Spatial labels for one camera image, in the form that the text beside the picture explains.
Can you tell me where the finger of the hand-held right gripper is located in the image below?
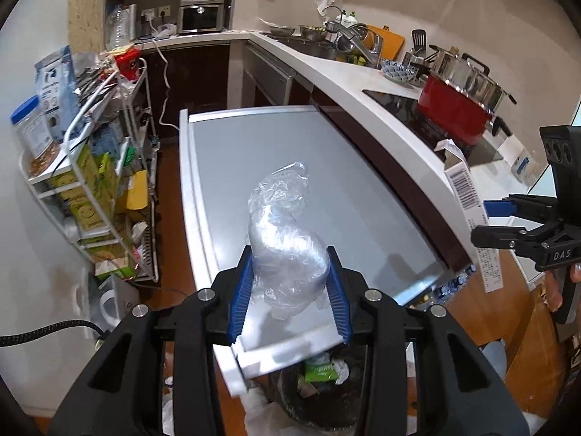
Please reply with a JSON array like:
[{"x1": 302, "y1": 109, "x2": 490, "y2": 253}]
[
  {"x1": 471, "y1": 225, "x2": 545, "y2": 250},
  {"x1": 483, "y1": 194, "x2": 559, "y2": 221}
]

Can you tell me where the white carton box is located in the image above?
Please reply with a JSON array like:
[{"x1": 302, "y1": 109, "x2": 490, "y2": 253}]
[{"x1": 435, "y1": 138, "x2": 504, "y2": 292}]

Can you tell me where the blue patterned dish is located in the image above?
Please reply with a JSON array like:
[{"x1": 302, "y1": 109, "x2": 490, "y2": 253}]
[{"x1": 380, "y1": 59, "x2": 418, "y2": 83}]

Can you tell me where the yellow packet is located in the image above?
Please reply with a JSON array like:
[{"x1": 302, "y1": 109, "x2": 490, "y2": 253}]
[{"x1": 126, "y1": 170, "x2": 150, "y2": 210}]

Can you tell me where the red packet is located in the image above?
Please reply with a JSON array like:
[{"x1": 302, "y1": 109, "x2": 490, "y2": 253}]
[{"x1": 113, "y1": 50, "x2": 141, "y2": 80}]

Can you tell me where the white and blue packet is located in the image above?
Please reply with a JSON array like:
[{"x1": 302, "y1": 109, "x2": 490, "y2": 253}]
[{"x1": 497, "y1": 138, "x2": 541, "y2": 185}]

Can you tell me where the stainless built-in dishwasher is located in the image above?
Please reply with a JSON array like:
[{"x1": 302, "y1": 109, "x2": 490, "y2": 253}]
[{"x1": 243, "y1": 43, "x2": 296, "y2": 105}]

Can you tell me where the black braided cable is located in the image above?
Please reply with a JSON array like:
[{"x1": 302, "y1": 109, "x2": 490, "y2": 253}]
[{"x1": 0, "y1": 321, "x2": 105, "y2": 346}]

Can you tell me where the white wire rack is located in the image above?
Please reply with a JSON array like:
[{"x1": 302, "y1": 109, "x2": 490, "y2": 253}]
[{"x1": 19, "y1": 57, "x2": 159, "y2": 282}]

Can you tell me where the steel faucet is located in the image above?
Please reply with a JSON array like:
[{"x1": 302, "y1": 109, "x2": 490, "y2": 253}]
[{"x1": 324, "y1": 7, "x2": 384, "y2": 69}]

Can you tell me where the blue bag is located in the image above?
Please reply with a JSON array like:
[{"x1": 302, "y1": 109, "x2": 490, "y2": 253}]
[{"x1": 35, "y1": 45, "x2": 82, "y2": 144}]

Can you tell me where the black cooktop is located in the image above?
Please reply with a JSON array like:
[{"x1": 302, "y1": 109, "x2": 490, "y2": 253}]
[{"x1": 363, "y1": 88, "x2": 504, "y2": 164}]

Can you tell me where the orange cutting board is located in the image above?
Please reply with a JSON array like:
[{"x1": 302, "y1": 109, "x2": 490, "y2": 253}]
[{"x1": 365, "y1": 25, "x2": 405, "y2": 62}]

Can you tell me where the red pot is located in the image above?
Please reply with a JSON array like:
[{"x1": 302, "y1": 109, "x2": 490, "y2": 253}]
[{"x1": 418, "y1": 74, "x2": 495, "y2": 146}]

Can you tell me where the white plastic bag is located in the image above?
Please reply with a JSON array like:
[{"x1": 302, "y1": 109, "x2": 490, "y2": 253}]
[{"x1": 161, "y1": 372, "x2": 291, "y2": 436}]

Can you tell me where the stack of green boxes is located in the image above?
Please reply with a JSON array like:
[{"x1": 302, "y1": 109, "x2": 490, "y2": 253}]
[{"x1": 50, "y1": 145, "x2": 124, "y2": 239}]

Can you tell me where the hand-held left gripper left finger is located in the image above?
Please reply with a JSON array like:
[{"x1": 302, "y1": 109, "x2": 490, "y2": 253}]
[{"x1": 48, "y1": 245, "x2": 255, "y2": 436}]

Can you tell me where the black trash bin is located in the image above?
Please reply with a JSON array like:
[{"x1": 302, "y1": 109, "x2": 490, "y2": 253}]
[{"x1": 265, "y1": 345, "x2": 414, "y2": 432}]

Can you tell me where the blue lid jar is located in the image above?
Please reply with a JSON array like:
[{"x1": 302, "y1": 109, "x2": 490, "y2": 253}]
[{"x1": 11, "y1": 95, "x2": 62, "y2": 178}]

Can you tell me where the clear plastic bag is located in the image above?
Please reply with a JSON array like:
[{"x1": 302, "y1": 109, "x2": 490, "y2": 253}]
[{"x1": 247, "y1": 161, "x2": 330, "y2": 321}]

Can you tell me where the white cable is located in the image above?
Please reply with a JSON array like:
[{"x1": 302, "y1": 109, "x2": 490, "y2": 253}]
[{"x1": 152, "y1": 39, "x2": 182, "y2": 130}]

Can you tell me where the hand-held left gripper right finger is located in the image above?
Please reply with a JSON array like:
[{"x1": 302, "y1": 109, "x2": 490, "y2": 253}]
[{"x1": 326, "y1": 245, "x2": 529, "y2": 436}]

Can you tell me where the white cardboard box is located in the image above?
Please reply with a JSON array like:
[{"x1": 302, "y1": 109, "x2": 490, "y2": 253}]
[{"x1": 82, "y1": 268, "x2": 141, "y2": 332}]

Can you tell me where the white kitchen counter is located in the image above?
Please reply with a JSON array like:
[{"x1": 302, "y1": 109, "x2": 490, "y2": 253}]
[{"x1": 136, "y1": 29, "x2": 564, "y2": 282}]

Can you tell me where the pack of water bottles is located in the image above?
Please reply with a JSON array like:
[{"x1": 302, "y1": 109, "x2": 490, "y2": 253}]
[{"x1": 420, "y1": 267, "x2": 476, "y2": 306}]

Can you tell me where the steel pot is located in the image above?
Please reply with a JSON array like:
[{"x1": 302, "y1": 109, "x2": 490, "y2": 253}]
[{"x1": 429, "y1": 45, "x2": 517, "y2": 112}]

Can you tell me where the clear plastic bottle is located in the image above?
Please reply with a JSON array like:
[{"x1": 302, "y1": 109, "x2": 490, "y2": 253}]
[{"x1": 105, "y1": 4, "x2": 137, "y2": 51}]

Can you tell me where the silver toaster oven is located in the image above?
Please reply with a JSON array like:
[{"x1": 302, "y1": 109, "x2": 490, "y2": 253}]
[{"x1": 176, "y1": 0, "x2": 226, "y2": 35}]

